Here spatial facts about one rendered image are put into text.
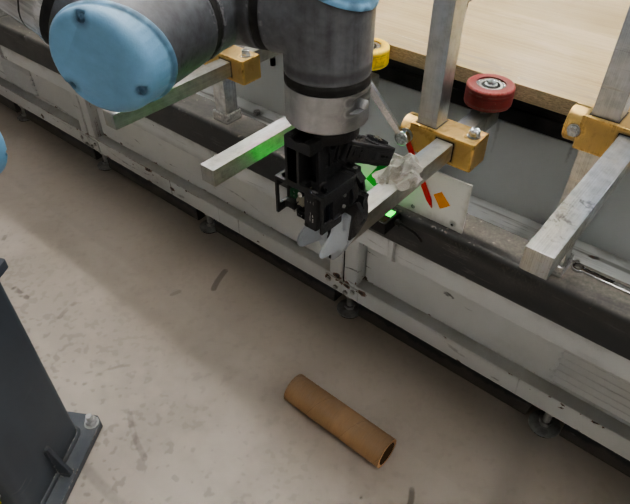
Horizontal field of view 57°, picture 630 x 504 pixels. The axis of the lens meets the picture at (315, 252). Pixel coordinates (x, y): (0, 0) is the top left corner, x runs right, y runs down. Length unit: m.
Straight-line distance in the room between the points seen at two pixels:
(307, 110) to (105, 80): 0.20
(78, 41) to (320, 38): 0.20
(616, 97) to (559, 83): 0.27
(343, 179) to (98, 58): 0.29
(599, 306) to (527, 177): 0.33
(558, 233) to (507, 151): 0.56
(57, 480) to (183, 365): 0.42
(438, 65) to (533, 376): 0.88
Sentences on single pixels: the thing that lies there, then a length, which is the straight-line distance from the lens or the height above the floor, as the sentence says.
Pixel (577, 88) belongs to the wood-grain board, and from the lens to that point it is 1.08.
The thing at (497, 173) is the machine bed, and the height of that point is 0.69.
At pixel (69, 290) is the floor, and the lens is 2.03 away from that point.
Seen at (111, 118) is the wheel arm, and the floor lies 0.85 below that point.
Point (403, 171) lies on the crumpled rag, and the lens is 0.84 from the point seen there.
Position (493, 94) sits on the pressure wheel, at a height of 0.91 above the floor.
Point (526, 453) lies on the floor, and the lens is 1.61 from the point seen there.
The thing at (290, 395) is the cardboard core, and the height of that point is 0.06.
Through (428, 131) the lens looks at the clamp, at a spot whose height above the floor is 0.87.
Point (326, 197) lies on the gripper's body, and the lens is 0.63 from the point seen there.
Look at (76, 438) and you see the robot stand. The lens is 1.63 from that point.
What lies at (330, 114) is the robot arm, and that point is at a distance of 0.59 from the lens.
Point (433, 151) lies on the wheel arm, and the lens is 0.92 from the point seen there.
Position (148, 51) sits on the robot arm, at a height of 1.16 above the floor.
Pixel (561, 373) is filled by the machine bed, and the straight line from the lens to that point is 1.49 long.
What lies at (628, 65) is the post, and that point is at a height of 1.04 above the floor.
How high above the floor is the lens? 1.34
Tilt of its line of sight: 42 degrees down
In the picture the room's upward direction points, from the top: straight up
